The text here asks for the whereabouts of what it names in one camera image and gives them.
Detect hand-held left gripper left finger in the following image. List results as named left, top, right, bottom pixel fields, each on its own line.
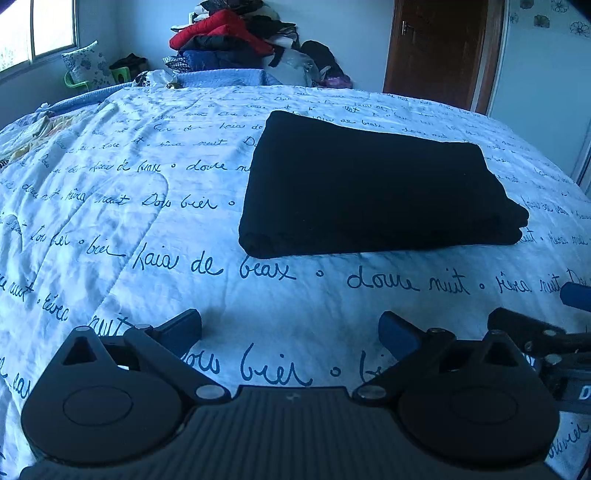
left=55, top=308, right=232, bottom=409

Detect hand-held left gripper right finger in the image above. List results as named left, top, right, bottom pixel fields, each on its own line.
left=353, top=310, right=539, bottom=409

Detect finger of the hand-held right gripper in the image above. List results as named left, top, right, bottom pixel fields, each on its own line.
left=559, top=282, right=591, bottom=313
left=488, top=307, right=570, bottom=352

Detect black pants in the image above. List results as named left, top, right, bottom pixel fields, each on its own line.
left=238, top=110, right=530, bottom=260

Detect white script-printed bedspread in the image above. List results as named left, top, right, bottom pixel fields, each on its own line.
left=0, top=82, right=591, bottom=480

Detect yellow patterned cloth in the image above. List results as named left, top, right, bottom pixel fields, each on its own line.
left=0, top=114, right=71, bottom=163

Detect white patterned cloth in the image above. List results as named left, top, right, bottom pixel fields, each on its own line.
left=133, top=69, right=179, bottom=92

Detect light blue blanket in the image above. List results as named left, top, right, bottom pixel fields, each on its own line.
left=45, top=69, right=283, bottom=117

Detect green plastic stool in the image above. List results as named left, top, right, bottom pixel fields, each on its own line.
left=63, top=66, right=131, bottom=89

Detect navy blue garment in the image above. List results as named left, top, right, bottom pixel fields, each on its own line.
left=177, top=46, right=274, bottom=73

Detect black cloth on stool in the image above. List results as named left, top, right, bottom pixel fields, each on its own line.
left=108, top=52, right=149, bottom=73

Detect brown wooden door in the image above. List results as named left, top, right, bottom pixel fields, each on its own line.
left=382, top=0, right=507, bottom=114

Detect floral pillow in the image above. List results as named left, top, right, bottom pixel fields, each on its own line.
left=61, top=40, right=115, bottom=89

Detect clear plastic bag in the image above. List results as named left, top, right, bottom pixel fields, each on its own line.
left=271, top=48, right=320, bottom=87

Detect black bag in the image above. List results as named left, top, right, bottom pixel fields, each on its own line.
left=300, top=40, right=348, bottom=80

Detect dark clothes heap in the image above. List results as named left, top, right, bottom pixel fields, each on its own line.
left=193, top=0, right=298, bottom=58

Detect window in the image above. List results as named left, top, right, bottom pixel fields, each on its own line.
left=0, top=0, right=80, bottom=85

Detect flower wall stickers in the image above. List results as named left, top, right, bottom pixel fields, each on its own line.
left=508, top=0, right=591, bottom=38

